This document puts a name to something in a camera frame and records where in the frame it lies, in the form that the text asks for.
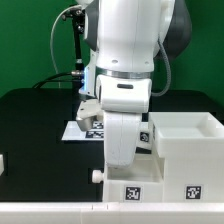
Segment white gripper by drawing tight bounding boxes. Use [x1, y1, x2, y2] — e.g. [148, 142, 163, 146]
[76, 75, 152, 168]

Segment white drawer box front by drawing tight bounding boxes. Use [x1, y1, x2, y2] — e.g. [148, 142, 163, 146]
[136, 131, 152, 154]

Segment white drawer box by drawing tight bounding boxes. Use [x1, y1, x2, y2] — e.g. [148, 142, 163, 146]
[92, 154, 163, 203]
[136, 131, 152, 154]

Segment white drawer cabinet frame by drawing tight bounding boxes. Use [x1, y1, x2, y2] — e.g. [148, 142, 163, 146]
[149, 112, 224, 203]

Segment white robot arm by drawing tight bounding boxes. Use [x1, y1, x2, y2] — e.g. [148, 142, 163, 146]
[77, 0, 191, 168]

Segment white paper marker sheet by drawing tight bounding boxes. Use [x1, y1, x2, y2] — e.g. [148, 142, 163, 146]
[61, 120, 151, 142]

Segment white left barrier block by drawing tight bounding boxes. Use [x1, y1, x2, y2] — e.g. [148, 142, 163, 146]
[0, 154, 4, 176]

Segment black base cables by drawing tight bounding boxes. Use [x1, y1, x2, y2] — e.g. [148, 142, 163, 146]
[31, 69, 84, 90]

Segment grey camera cable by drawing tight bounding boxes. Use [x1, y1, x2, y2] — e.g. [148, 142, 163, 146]
[49, 4, 78, 75]

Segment black camera on stand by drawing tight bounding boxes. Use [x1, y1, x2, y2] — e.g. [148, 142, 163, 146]
[62, 5, 85, 77]

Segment grey corrugated arm hose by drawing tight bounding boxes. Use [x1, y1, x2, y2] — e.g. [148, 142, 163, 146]
[150, 39, 172, 98]

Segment white front barrier rail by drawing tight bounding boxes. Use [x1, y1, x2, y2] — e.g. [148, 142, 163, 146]
[0, 203, 224, 224]

